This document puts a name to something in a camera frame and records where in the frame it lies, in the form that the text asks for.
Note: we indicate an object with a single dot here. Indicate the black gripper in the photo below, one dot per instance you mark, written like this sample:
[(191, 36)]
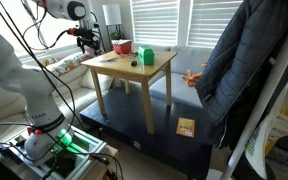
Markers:
[(89, 37)]

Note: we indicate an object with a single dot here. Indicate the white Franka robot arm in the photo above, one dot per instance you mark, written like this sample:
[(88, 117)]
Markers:
[(37, 86)]

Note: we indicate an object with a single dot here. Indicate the colourful candy wrapper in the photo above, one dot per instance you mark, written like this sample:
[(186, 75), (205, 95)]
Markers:
[(108, 61)]

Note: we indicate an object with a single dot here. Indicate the floral pillow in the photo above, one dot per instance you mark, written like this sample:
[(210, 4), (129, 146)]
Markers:
[(67, 65)]

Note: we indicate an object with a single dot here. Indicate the green house plant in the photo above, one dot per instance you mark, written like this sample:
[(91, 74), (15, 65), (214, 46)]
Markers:
[(118, 35)]

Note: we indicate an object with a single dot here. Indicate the red box with white paper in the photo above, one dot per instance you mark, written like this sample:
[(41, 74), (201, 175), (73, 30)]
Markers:
[(122, 47)]

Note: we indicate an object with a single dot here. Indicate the white cushion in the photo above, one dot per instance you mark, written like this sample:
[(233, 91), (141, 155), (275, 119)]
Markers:
[(102, 81)]

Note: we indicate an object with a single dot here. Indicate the white floor lamp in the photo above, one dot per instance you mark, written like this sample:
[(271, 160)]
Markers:
[(112, 15)]

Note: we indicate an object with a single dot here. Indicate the small wooden table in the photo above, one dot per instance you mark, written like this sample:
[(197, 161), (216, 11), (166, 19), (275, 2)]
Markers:
[(127, 70)]

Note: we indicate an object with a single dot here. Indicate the small dark object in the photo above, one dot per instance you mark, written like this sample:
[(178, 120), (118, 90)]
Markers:
[(134, 63)]

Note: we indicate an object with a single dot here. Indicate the green box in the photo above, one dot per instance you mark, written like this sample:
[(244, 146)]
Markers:
[(146, 56)]

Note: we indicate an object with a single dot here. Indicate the white window blind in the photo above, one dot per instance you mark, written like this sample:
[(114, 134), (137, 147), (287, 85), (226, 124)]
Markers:
[(210, 23), (155, 21)]

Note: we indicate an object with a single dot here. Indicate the orange plush toy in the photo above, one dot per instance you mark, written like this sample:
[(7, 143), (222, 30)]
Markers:
[(192, 78)]

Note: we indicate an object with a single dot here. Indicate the dark blue low platform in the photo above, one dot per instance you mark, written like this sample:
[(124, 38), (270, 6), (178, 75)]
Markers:
[(164, 140)]

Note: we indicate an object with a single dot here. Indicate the orange booklet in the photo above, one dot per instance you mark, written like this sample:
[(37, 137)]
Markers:
[(185, 127)]

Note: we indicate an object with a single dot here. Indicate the dark blue puffer jacket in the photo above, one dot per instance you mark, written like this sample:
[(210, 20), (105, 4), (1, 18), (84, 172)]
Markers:
[(247, 56)]

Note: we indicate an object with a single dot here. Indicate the white coat rack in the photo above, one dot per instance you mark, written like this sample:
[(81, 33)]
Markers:
[(267, 90)]

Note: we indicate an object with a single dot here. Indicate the white printed bag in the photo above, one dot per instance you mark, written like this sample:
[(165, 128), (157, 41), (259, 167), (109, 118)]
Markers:
[(260, 146)]

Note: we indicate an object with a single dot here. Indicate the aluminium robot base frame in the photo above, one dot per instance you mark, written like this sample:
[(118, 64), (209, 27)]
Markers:
[(90, 146)]

